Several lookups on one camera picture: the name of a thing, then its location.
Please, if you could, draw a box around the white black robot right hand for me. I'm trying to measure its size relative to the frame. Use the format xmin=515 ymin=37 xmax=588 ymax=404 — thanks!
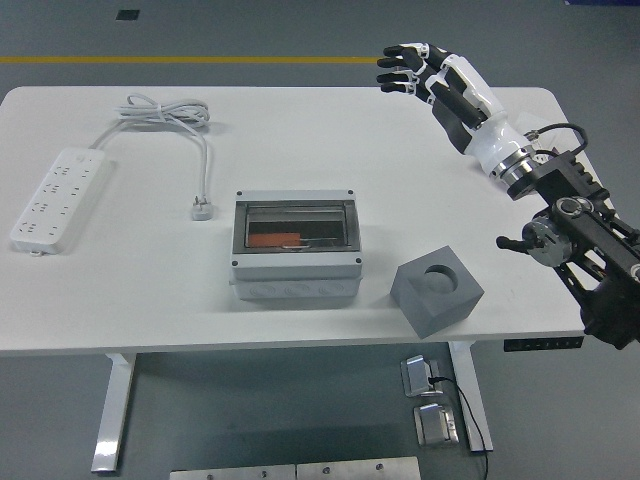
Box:
xmin=375 ymin=40 xmax=534 ymax=179

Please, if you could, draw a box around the transparent hinged box lid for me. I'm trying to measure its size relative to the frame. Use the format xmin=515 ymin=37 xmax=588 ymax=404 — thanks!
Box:
xmin=234 ymin=198 xmax=357 ymax=252

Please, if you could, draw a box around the orange cylindrical battery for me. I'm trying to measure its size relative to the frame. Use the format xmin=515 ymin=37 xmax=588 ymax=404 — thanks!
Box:
xmin=248 ymin=231 xmax=302 ymax=249

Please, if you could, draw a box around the grey electrical enclosure box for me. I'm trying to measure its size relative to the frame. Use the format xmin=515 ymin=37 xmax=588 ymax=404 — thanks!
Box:
xmin=228 ymin=188 xmax=365 ymax=301

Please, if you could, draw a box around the grey block battery holder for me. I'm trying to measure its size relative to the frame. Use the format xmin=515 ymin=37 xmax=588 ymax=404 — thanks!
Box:
xmin=389 ymin=245 xmax=485 ymax=340

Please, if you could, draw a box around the metal floor socket box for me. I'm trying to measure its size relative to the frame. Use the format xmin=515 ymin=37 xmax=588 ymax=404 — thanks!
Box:
xmin=412 ymin=403 xmax=460 ymax=448
xmin=399 ymin=355 xmax=444 ymax=399

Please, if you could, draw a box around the black table control panel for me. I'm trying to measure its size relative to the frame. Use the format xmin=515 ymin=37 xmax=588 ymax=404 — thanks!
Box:
xmin=503 ymin=337 xmax=585 ymax=353

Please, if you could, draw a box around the white table leg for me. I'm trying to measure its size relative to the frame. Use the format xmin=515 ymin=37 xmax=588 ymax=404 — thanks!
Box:
xmin=447 ymin=341 xmax=495 ymax=454
xmin=90 ymin=352 xmax=137 ymax=473

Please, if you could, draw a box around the white power strip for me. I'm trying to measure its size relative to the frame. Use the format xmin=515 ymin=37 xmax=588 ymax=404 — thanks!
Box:
xmin=10 ymin=146 xmax=115 ymax=257

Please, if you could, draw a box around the grey metal plate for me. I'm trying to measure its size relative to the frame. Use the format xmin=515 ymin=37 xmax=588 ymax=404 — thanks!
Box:
xmin=168 ymin=464 xmax=297 ymax=480

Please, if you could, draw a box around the black floor cable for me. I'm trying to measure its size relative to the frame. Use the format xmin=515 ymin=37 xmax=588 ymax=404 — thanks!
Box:
xmin=427 ymin=374 xmax=494 ymax=480

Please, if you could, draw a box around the white power cord with plug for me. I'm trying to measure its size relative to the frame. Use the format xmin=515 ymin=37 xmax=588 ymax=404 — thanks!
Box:
xmin=89 ymin=93 xmax=217 ymax=222

